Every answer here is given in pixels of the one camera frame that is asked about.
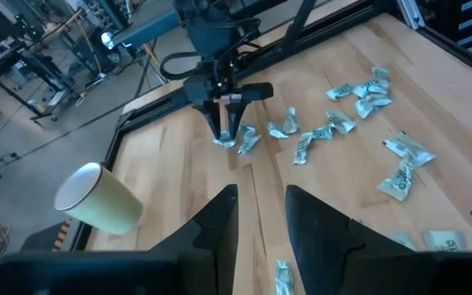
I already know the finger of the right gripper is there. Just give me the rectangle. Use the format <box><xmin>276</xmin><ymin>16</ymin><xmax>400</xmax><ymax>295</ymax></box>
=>
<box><xmin>224</xmin><ymin>102</ymin><xmax>247</xmax><ymax>140</ymax></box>
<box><xmin>197</xmin><ymin>102</ymin><xmax>223</xmax><ymax>140</ymax></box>

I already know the black aluminium table frame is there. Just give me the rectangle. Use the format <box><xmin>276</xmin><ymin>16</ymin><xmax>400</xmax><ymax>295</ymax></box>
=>
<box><xmin>70</xmin><ymin>0</ymin><xmax>472</xmax><ymax>252</ymax></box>

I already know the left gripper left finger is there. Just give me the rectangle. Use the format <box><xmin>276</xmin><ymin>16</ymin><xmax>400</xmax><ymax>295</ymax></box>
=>
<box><xmin>149</xmin><ymin>184</ymin><xmax>240</xmax><ymax>295</ymax></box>

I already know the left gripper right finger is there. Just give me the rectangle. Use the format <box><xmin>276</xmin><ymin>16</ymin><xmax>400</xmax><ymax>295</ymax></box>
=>
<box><xmin>284</xmin><ymin>184</ymin><xmax>413</xmax><ymax>295</ymax></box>

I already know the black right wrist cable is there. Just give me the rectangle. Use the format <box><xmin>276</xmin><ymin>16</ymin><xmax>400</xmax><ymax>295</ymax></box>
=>
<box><xmin>160</xmin><ymin>51</ymin><xmax>261</xmax><ymax>81</ymax></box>

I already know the yellow extension cord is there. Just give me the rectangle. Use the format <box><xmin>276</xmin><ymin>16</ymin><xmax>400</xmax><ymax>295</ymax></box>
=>
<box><xmin>74</xmin><ymin>14</ymin><xmax>106</xmax><ymax>79</ymax></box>

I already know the dark computer case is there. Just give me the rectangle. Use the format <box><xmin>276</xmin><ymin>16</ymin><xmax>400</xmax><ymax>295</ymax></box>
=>
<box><xmin>70</xmin><ymin>24</ymin><xmax>118</xmax><ymax>77</ymax></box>

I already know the black workbench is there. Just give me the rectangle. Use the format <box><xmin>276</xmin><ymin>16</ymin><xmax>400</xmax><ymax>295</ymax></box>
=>
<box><xmin>0</xmin><ymin>36</ymin><xmax>77</xmax><ymax>124</ymax></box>

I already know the olive green cup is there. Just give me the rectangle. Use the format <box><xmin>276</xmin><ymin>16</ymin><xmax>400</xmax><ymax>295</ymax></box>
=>
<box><xmin>53</xmin><ymin>161</ymin><xmax>144</xmax><ymax>236</ymax></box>

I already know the silver aluminium extrusion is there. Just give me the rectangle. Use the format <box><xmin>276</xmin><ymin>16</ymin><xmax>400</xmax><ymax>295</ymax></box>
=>
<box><xmin>395</xmin><ymin>0</ymin><xmax>425</xmax><ymax>30</ymax></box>

